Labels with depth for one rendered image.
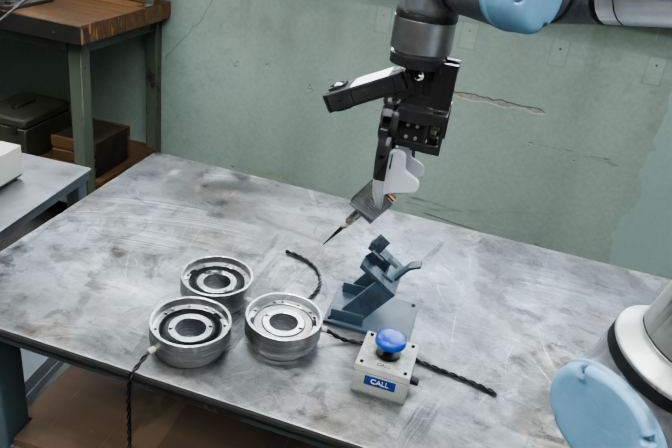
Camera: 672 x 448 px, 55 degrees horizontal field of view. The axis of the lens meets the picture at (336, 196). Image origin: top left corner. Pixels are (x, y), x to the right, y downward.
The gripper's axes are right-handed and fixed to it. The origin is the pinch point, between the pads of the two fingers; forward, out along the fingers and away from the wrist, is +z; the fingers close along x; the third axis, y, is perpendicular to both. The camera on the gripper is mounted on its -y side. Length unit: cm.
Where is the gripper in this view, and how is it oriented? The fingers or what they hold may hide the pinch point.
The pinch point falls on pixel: (377, 193)
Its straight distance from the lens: 88.4
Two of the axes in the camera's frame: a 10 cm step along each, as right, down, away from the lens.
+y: 9.6, 2.3, -1.8
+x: 2.6, -4.0, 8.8
